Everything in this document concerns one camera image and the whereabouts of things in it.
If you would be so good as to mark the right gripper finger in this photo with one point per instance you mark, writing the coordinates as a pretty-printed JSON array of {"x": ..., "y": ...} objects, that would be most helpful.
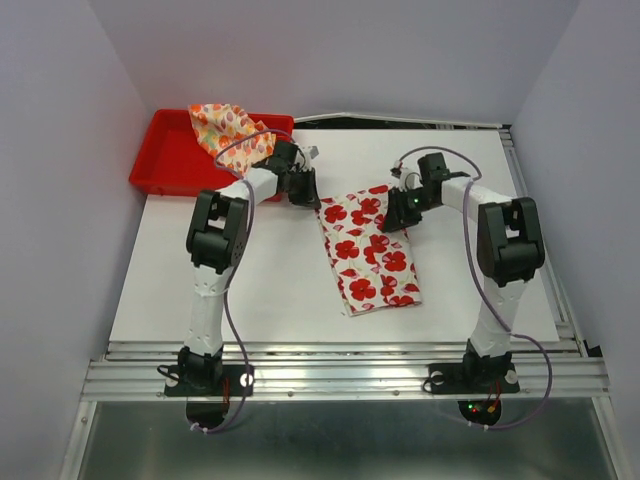
[
  {"x": 408, "y": 217},
  {"x": 394, "y": 217}
]

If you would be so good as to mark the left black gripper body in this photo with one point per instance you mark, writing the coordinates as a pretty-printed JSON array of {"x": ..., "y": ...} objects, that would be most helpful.
[{"x": 295, "y": 179}]

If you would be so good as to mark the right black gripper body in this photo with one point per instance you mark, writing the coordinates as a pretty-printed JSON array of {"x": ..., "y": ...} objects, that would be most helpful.
[{"x": 418, "y": 200}]

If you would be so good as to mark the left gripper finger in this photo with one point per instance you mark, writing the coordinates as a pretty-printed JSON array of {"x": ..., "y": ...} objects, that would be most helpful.
[
  {"x": 310, "y": 193},
  {"x": 297, "y": 194}
]

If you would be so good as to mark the red poppy print skirt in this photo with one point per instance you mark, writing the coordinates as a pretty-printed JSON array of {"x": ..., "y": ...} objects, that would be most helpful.
[{"x": 373, "y": 270}]

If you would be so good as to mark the orange floral print skirt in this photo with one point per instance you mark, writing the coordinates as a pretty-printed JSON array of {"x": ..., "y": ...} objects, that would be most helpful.
[{"x": 230, "y": 136}]

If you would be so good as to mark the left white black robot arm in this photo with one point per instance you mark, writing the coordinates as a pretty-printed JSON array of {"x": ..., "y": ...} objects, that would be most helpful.
[{"x": 216, "y": 240}]

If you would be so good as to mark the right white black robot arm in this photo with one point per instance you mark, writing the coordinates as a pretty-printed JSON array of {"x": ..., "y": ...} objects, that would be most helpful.
[{"x": 504, "y": 249}]

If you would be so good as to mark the red plastic tray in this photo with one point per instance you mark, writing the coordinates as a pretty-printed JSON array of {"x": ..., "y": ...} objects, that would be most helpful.
[{"x": 170, "y": 162}]

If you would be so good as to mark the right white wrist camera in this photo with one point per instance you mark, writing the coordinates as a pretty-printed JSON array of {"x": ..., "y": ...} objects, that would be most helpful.
[{"x": 407, "y": 178}]

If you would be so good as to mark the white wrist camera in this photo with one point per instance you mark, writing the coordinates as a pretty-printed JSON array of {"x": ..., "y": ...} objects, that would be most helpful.
[
  {"x": 407, "y": 178},
  {"x": 304, "y": 157}
]

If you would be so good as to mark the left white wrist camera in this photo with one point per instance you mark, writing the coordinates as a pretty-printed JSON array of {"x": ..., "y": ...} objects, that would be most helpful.
[{"x": 304, "y": 157}]

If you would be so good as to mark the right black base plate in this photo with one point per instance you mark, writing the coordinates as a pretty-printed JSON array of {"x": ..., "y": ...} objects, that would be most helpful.
[{"x": 455, "y": 379}]

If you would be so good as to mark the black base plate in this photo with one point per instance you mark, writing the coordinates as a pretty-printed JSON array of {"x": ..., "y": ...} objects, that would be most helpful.
[
  {"x": 455, "y": 379},
  {"x": 234, "y": 380}
]

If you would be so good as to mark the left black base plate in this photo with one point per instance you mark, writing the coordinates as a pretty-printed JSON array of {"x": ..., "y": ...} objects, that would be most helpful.
[{"x": 234, "y": 380}]

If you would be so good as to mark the aluminium frame rails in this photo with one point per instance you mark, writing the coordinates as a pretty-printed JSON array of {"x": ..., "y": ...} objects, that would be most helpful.
[{"x": 340, "y": 396}]

